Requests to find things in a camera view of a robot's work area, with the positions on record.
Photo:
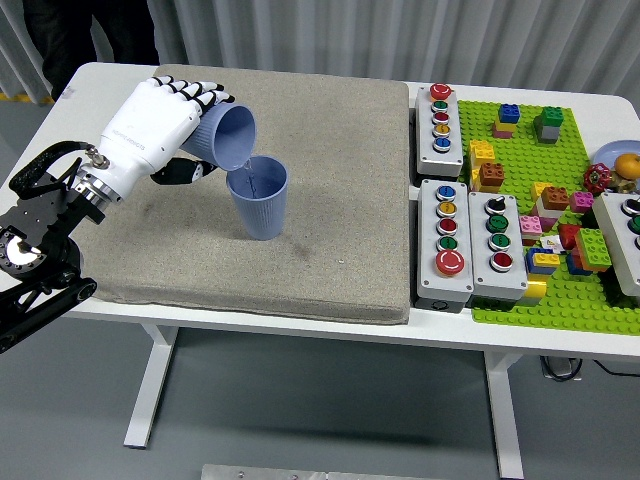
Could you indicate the grey green-button control box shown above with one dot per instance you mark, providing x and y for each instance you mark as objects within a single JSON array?
[{"x": 617, "y": 245}]

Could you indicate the red toy brick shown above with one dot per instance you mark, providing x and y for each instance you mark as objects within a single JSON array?
[{"x": 570, "y": 234}]

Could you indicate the orange fruit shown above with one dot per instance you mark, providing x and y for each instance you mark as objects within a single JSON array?
[{"x": 627, "y": 164}]

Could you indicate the yellow round toy brick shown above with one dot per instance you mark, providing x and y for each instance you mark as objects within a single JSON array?
[{"x": 536, "y": 289}]

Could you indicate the blue ribbed plastic cup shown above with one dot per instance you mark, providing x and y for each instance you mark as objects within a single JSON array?
[
  {"x": 262, "y": 210},
  {"x": 235, "y": 135}
]

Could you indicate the brown toy brick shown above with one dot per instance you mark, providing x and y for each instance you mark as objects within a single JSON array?
[
  {"x": 556, "y": 197},
  {"x": 492, "y": 174}
]

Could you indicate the blue toy brick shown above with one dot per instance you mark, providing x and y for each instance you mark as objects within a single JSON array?
[
  {"x": 532, "y": 265},
  {"x": 577, "y": 269},
  {"x": 509, "y": 112}
]

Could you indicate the person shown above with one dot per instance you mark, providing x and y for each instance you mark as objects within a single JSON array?
[{"x": 90, "y": 35}]

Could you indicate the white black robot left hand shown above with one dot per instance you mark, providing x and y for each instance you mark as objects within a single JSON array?
[{"x": 150, "y": 125}]

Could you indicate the white table leg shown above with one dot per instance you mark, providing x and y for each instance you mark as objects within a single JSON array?
[
  {"x": 150, "y": 390},
  {"x": 505, "y": 410}
]

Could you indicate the green studded baseplate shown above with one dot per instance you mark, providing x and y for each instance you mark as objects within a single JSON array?
[{"x": 520, "y": 145}]

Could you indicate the large green toy brick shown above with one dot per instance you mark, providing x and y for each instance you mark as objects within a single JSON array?
[{"x": 593, "y": 247}]

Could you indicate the grey five-button control box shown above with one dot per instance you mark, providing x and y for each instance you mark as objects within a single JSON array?
[
  {"x": 450, "y": 152},
  {"x": 430, "y": 250}
]

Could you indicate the grey toy brick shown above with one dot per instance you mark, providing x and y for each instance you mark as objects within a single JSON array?
[{"x": 549, "y": 135}]

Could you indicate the red handwheel brass valve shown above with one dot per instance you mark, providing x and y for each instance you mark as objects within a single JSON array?
[{"x": 596, "y": 177}]

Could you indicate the grey-brown cushion mat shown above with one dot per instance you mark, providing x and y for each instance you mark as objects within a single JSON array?
[{"x": 325, "y": 175}]

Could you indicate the magenta toy brick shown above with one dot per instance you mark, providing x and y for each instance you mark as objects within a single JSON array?
[{"x": 581, "y": 201}]

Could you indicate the grey selector switch control box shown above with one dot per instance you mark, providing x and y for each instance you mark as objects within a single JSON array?
[{"x": 482, "y": 260}]

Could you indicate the grey pleated curtain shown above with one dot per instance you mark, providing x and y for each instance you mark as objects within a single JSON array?
[{"x": 400, "y": 35}]

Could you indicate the blue plate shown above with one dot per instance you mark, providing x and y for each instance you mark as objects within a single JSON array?
[{"x": 607, "y": 152}]

